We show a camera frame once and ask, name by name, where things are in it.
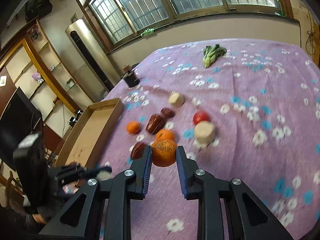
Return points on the small smooth orange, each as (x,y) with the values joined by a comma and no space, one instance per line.
(133,127)

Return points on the shallow cardboard box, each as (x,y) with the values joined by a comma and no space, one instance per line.
(86,141)

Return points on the green cloth on sill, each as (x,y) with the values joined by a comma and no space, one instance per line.
(147,32)

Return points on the tall standing air conditioner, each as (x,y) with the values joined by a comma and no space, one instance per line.
(97,72)

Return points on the green bok choy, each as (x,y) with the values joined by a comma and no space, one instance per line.
(211,54)

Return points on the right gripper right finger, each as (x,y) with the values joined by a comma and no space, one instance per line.
(226,209)

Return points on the small round red date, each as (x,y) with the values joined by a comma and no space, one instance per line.
(168,113)

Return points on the large red date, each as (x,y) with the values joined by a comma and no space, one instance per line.
(155,124)

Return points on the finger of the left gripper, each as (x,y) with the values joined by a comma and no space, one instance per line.
(76,170)
(63,178)

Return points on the pink plush toy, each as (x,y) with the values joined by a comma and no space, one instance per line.
(38,78)

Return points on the person's left hand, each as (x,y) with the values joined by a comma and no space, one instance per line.
(39,219)

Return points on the black television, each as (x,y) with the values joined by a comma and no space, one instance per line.
(19,119)

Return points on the black grinder jar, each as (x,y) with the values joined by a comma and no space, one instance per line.
(129,77)

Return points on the beige cylinder cake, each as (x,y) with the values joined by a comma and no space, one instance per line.
(204,132)
(176,99)
(104,175)

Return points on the wooden chair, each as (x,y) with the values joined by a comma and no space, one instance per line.
(13,195)

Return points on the large textured orange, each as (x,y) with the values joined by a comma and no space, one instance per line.
(164,152)

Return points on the purple floral tablecloth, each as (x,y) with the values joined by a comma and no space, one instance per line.
(262,97)

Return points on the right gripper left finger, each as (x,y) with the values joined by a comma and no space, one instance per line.
(103,204)

